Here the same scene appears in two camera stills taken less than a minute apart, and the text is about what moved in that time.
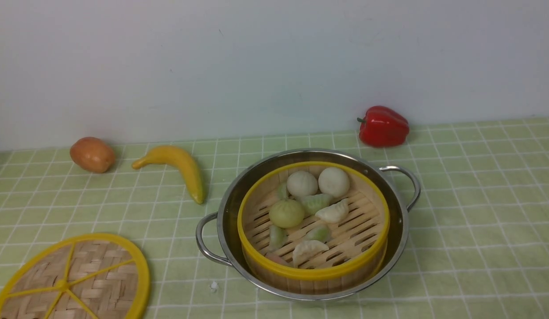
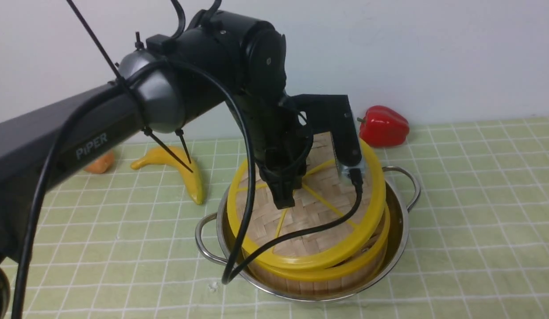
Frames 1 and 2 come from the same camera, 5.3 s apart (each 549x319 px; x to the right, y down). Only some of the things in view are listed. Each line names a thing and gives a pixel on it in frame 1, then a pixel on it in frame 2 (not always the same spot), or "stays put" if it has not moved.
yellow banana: x=180 y=159 stays put
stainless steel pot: x=217 y=233 stays put
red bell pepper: x=383 y=127 stays put
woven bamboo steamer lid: x=90 y=276 -> x=322 y=193
